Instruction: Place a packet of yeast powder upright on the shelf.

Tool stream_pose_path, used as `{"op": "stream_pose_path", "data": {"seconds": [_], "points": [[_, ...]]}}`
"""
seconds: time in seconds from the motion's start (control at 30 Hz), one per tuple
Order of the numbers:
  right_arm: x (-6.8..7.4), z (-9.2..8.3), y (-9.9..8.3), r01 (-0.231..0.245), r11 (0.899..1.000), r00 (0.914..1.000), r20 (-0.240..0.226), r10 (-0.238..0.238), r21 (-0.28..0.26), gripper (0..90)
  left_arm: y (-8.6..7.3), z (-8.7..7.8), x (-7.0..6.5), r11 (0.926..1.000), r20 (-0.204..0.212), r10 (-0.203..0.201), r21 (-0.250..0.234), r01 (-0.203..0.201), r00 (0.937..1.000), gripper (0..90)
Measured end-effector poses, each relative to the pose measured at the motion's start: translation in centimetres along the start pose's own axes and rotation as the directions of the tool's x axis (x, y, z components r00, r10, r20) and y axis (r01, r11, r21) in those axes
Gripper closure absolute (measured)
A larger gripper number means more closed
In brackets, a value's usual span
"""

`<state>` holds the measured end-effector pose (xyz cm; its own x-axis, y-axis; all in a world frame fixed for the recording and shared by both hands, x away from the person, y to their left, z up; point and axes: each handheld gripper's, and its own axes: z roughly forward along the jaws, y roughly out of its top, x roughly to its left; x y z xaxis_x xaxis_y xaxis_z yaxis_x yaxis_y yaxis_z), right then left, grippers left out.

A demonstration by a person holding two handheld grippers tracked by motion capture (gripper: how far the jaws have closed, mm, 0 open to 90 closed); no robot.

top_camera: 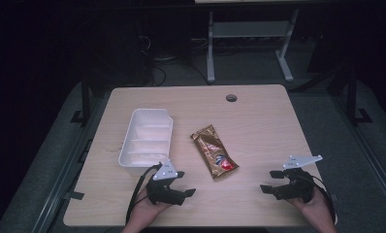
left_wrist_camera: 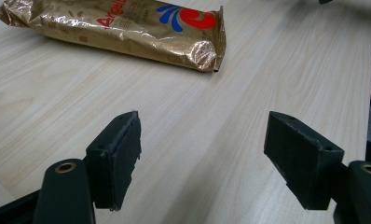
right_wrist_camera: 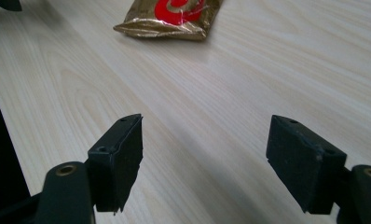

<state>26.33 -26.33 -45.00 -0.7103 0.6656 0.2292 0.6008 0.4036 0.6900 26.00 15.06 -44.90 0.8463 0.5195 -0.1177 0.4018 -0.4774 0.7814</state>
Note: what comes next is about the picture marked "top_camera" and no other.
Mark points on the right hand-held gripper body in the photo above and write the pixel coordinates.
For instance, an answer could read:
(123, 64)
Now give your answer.
(297, 189)

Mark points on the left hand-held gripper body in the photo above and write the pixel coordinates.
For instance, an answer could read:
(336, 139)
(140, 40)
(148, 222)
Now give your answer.
(163, 191)

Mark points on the person's right hand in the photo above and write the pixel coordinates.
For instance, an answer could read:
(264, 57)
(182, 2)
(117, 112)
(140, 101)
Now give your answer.
(312, 208)

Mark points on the person's left hand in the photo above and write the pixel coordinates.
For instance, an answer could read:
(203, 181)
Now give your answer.
(142, 208)

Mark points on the brown snack packet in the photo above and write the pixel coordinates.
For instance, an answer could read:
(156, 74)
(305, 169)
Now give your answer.
(213, 152)

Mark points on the white plastic bin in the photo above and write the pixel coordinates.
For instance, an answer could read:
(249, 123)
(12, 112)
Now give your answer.
(147, 139)

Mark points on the black metal stand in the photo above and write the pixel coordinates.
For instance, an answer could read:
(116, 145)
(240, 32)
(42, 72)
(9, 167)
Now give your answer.
(352, 97)
(85, 103)

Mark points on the black table bracket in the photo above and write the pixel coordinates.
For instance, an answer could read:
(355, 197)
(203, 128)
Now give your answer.
(74, 195)

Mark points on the white metal desk frame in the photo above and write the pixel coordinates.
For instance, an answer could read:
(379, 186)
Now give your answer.
(250, 29)

